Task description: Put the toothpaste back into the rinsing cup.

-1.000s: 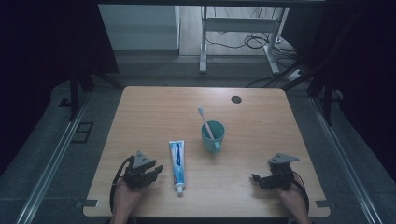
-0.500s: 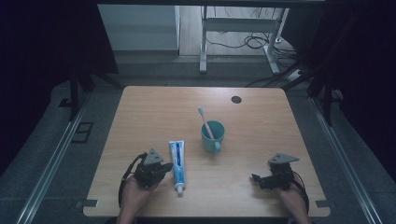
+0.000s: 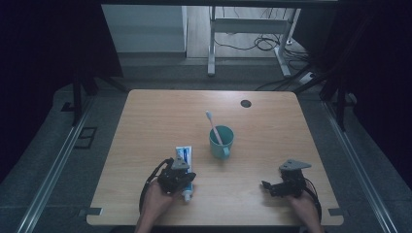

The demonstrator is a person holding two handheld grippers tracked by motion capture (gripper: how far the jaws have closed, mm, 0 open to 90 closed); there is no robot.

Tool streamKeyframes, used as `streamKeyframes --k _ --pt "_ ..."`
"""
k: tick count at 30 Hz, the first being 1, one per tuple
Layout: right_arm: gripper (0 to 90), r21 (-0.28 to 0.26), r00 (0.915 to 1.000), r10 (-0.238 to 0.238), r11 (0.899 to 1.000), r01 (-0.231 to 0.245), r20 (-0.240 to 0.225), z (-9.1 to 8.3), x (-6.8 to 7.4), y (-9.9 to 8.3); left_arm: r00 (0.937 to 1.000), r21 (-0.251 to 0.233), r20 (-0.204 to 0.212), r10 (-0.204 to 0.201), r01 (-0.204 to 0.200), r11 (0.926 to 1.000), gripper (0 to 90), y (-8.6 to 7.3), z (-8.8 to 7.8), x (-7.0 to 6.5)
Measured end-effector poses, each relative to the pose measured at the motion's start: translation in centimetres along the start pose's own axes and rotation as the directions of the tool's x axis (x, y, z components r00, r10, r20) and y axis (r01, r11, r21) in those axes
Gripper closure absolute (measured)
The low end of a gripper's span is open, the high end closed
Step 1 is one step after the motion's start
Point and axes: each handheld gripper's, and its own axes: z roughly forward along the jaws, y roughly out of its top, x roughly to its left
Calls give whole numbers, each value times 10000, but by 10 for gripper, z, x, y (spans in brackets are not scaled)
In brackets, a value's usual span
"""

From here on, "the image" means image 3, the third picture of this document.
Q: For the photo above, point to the aluminium floor rail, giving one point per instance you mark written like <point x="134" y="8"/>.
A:
<point x="51" y="181"/>
<point x="359" y="168"/>

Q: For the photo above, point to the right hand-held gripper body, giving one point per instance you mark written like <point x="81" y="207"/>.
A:
<point x="293" y="181"/>

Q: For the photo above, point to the white blue toothpaste tube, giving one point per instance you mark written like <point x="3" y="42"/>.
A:
<point x="184" y="152"/>

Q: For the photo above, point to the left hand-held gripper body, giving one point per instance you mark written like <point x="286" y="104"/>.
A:
<point x="171" y="178"/>

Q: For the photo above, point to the pink toothbrush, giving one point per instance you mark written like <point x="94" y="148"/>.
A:
<point x="212" y="124"/>

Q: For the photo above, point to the white cabinet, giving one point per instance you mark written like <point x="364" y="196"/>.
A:
<point x="142" y="29"/>

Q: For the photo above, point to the person's left hand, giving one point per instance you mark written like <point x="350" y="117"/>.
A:
<point x="157" y="202"/>

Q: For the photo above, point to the teal cup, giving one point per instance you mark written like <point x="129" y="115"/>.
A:
<point x="220" y="150"/>

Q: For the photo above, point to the white desk frame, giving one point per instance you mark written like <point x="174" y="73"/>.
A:
<point x="249" y="25"/>

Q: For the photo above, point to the black metal stand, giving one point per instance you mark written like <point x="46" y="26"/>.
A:
<point x="77" y="100"/>
<point x="340" y="106"/>

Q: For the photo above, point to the person's right hand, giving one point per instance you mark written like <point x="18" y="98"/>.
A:
<point x="306" y="207"/>

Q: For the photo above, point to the dark curtain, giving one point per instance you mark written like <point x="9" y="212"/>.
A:
<point x="382" y="64"/>
<point x="39" y="64"/>

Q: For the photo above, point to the dark round table grommet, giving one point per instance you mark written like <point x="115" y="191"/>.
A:
<point x="246" y="103"/>

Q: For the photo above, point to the white power strip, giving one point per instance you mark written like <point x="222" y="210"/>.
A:
<point x="306" y="78"/>

